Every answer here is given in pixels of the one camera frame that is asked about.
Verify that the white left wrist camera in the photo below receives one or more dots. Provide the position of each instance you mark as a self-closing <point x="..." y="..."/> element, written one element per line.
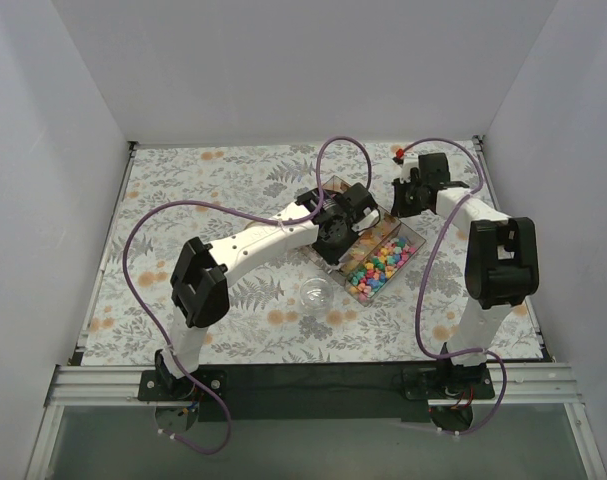
<point x="368" y="222"/>

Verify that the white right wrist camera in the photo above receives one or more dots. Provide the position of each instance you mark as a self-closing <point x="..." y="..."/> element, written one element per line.
<point x="407" y="162"/>

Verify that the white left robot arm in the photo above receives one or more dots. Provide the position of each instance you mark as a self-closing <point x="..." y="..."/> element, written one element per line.
<point x="204" y="273"/>

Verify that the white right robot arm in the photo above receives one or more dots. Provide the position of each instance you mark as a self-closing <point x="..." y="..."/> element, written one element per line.
<point x="501" y="267"/>

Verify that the clear divided candy box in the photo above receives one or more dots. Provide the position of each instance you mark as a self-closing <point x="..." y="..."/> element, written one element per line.
<point x="380" y="253"/>

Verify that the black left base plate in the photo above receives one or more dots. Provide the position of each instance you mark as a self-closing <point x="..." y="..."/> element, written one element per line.
<point x="183" y="385"/>

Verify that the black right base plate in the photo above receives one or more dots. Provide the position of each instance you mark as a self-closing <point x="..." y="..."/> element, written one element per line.
<point x="432" y="383"/>

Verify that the clear glass jar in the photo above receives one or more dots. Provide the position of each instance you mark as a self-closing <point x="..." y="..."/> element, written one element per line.
<point x="317" y="296"/>

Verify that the floral patterned table mat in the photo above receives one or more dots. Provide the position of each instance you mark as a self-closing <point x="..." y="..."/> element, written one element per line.
<point x="173" y="195"/>

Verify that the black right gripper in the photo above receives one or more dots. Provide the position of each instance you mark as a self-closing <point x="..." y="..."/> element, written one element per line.
<point x="400" y="201"/>

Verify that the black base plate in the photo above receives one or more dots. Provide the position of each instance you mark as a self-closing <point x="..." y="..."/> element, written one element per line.
<point x="432" y="383"/>
<point x="183" y="385"/>

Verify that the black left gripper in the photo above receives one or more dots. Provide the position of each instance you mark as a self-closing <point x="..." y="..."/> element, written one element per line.
<point x="330" y="251"/>

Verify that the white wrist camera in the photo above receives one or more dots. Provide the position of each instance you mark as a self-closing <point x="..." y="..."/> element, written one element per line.
<point x="368" y="222"/>
<point x="407" y="162"/>

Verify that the aluminium frame rail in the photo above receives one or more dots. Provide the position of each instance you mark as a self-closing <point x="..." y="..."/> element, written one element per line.
<point x="314" y="421"/>

